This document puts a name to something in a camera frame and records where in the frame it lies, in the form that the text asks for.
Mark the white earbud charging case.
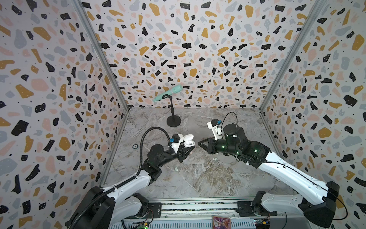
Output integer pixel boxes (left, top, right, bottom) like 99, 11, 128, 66
184, 134, 195, 148

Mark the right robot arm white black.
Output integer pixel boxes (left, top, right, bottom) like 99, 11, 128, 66
198, 119, 340, 228

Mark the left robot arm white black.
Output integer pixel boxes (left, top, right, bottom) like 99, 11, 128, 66
65, 143, 195, 229

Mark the black microphone stand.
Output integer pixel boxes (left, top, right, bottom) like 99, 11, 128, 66
162, 94, 181, 127

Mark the mint green microphone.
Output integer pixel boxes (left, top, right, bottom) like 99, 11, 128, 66
153, 85, 183, 102

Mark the colourful card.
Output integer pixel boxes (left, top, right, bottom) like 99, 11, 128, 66
212, 216, 232, 229

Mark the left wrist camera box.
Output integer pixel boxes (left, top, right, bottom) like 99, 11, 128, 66
168, 134, 184, 154

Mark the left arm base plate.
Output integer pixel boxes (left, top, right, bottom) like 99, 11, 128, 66
122, 202, 162, 219

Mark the aluminium rail frame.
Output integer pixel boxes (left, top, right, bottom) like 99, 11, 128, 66
110, 197, 318, 229

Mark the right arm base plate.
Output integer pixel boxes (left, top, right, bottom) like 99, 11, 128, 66
236, 201, 277, 217

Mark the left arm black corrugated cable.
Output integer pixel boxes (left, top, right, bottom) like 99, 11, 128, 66
66, 126, 172, 229

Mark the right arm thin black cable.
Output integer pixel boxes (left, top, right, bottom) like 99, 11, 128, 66
215, 111, 349, 229

